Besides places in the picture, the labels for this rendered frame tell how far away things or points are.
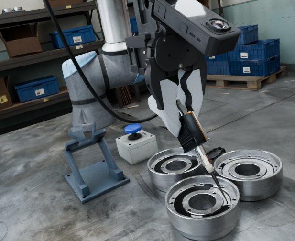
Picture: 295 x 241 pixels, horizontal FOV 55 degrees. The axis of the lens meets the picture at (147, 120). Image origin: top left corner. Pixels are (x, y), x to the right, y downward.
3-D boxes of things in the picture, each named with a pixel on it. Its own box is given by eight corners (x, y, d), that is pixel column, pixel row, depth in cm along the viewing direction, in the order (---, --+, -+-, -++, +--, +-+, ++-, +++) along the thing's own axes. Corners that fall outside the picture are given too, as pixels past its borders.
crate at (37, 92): (56, 89, 408) (51, 74, 401) (60, 93, 375) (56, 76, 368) (18, 99, 388) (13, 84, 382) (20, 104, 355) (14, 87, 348)
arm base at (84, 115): (68, 125, 100) (60, 99, 96) (107, 113, 106) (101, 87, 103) (81, 136, 87) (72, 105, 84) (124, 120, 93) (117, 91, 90)
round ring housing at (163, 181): (169, 203, 46) (165, 181, 45) (142, 178, 56) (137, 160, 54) (218, 179, 50) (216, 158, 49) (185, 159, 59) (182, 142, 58)
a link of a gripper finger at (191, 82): (187, 117, 48) (174, 65, 45) (211, 124, 43) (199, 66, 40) (172, 124, 47) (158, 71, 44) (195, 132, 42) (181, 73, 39)
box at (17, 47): (48, 51, 355) (39, 19, 343) (5, 60, 333) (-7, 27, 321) (42, 51, 391) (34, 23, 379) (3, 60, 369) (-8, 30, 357)
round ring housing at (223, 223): (236, 251, 35) (233, 224, 33) (158, 237, 39) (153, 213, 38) (245, 200, 43) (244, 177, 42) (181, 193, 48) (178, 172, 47)
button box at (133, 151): (159, 153, 65) (155, 134, 63) (132, 165, 62) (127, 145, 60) (142, 144, 72) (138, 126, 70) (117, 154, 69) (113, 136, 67)
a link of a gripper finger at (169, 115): (161, 129, 46) (156, 72, 43) (183, 137, 41) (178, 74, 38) (145, 134, 45) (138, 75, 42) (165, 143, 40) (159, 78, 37)
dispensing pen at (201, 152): (227, 204, 37) (169, 93, 40) (211, 207, 40) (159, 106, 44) (239, 196, 37) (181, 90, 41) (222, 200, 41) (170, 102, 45)
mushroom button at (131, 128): (148, 144, 64) (144, 124, 63) (133, 150, 63) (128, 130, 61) (139, 139, 68) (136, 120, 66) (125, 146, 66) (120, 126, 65)
